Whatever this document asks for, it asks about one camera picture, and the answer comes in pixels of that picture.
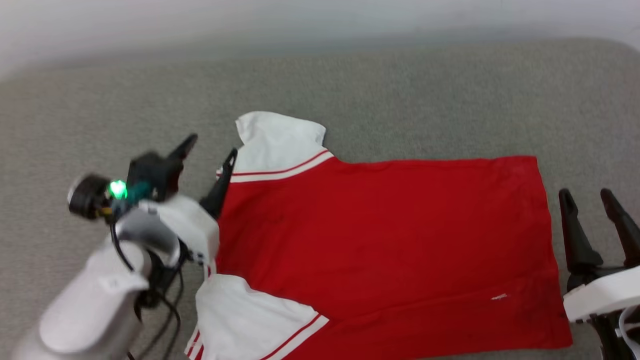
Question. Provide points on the grey fabric sofa seat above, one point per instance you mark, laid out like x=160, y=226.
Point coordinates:
x=400, y=100

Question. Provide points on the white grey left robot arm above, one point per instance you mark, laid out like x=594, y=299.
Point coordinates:
x=90, y=310

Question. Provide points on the white paper label tag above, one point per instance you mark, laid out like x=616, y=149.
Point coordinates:
x=120, y=282

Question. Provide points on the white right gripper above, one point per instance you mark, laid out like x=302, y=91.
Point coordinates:
x=605, y=292

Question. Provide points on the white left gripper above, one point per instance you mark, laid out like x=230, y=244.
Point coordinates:
x=197, y=230

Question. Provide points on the red and white shirt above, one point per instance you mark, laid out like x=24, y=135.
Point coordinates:
x=380, y=235

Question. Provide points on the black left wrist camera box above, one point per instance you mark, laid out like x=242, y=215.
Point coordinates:
x=152, y=172

